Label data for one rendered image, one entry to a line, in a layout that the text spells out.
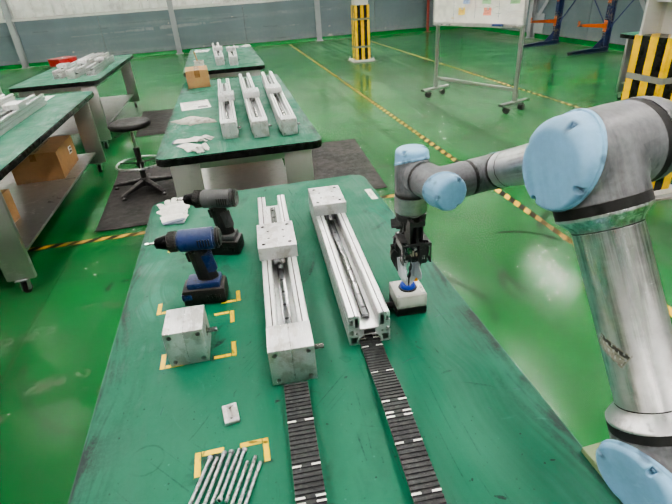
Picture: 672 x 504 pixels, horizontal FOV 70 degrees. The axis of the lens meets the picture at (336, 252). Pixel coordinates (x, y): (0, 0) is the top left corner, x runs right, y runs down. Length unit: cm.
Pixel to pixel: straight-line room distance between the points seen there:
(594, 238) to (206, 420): 79
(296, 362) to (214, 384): 20
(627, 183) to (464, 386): 59
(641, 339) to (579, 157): 24
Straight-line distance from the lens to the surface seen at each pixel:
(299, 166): 287
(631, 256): 68
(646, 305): 69
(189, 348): 118
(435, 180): 97
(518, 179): 97
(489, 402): 107
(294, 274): 130
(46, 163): 477
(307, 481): 90
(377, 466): 95
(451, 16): 715
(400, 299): 123
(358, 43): 1118
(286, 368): 107
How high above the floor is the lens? 154
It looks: 29 degrees down
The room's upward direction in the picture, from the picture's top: 4 degrees counter-clockwise
